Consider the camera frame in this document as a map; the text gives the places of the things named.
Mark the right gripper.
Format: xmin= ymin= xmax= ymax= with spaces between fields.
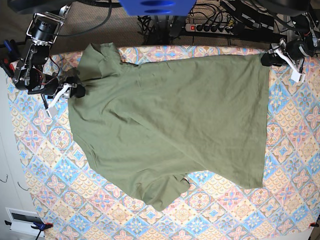
xmin=27 ymin=72 xmax=86 ymax=99

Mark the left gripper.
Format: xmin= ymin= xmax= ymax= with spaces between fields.
xmin=260 ymin=38 xmax=310 ymax=67

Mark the olive green t-shirt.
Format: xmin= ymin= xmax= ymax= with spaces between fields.
xmin=68 ymin=43 xmax=270 ymax=211

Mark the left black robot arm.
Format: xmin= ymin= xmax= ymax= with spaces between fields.
xmin=258 ymin=0 xmax=320 ymax=67

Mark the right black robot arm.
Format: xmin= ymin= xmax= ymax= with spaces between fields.
xmin=11 ymin=3 xmax=86 ymax=99

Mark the white power strip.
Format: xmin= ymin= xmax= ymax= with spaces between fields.
xmin=184 ymin=23 xmax=233 ymax=35

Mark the lower left table clamp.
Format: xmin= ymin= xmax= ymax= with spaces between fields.
xmin=4 ymin=220 xmax=53 ymax=232

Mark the lower right orange clamp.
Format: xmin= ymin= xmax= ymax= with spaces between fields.
xmin=309 ymin=222 xmax=320 ymax=228

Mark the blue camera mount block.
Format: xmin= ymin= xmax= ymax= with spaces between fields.
xmin=119 ymin=0 xmax=196 ymax=17

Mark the white wall outlet box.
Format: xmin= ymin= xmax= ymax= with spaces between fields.
xmin=5 ymin=207 xmax=42 ymax=237

